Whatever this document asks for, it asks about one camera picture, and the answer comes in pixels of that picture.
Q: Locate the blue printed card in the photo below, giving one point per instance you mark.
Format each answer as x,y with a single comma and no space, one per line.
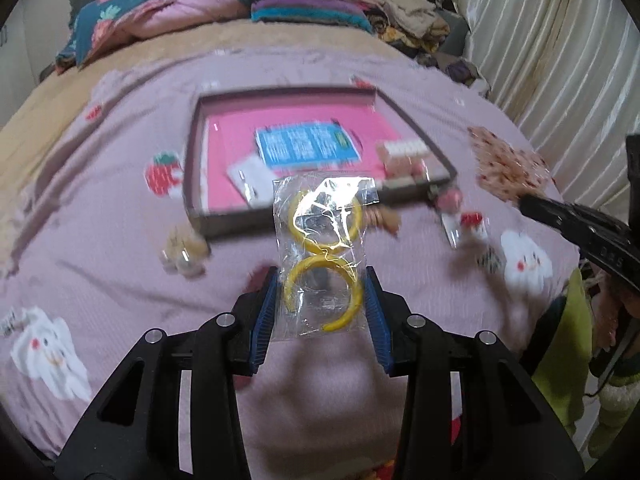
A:
305,145

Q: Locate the pile of clothes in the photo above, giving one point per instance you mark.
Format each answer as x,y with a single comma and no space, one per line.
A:
405,5

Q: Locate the brown hair accessory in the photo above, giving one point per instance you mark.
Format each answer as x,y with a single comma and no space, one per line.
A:
385,219

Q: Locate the clear packet with red ornament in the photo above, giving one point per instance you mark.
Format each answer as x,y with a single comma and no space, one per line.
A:
462,227

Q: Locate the floral pink and teal quilt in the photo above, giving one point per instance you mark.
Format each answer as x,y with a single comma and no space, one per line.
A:
165,15

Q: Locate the clear bag of yellow bangles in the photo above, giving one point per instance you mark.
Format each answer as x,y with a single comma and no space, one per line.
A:
320,220

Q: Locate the small clear packet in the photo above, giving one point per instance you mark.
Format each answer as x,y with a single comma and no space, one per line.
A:
247,177

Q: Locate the white curtain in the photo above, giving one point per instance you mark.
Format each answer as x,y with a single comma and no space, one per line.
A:
550,35

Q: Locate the tan bedsheet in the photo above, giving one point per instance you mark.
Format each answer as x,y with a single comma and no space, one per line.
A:
165,50

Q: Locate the grey shallow box pink inside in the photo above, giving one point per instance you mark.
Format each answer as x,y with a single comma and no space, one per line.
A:
222,222

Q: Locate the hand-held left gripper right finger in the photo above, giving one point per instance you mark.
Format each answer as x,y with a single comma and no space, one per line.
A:
375,312

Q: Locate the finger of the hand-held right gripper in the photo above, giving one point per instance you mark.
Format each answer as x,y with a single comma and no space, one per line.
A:
555,212

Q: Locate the pink pompom hair clip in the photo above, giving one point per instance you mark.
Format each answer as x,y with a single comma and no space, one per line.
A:
447,200

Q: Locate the white hair claw clip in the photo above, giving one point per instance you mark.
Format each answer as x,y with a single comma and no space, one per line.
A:
402,149

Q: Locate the spotted translucent hair accessory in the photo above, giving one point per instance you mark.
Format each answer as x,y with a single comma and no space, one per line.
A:
510,165

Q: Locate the striped purple pillow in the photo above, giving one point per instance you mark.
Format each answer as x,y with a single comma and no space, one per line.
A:
310,10

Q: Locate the person's right forearm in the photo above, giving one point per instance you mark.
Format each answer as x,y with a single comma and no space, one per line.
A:
565,365

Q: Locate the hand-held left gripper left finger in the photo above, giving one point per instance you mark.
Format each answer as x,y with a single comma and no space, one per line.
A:
265,312

